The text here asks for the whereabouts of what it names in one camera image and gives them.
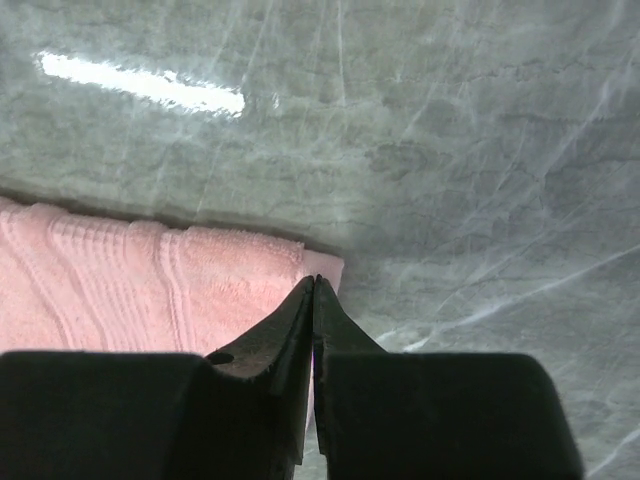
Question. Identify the pink towel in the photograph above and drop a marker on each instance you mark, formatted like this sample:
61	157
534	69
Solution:
79	283

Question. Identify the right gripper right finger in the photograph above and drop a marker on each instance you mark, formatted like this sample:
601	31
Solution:
461	415

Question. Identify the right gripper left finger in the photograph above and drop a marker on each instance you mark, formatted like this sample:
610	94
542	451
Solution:
237	413

